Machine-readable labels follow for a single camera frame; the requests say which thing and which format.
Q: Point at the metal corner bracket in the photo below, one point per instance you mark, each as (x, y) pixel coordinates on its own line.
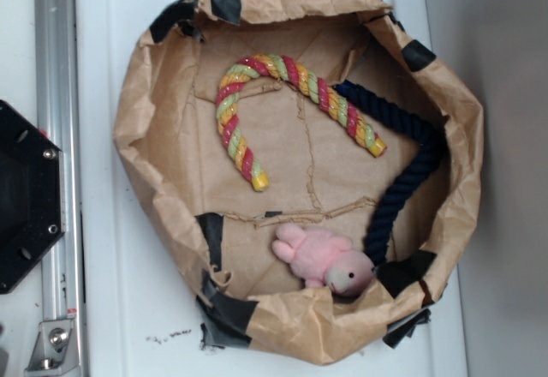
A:
(55, 351)

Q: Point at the aluminium extrusion rail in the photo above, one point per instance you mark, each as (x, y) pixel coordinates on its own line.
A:
(63, 280)

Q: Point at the pink plush toy animal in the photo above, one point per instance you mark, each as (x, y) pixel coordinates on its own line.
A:
(323, 258)

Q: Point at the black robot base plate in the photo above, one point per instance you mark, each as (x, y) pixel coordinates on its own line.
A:
(31, 201)

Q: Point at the white tray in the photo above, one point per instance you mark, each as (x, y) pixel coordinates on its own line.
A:
(142, 320)

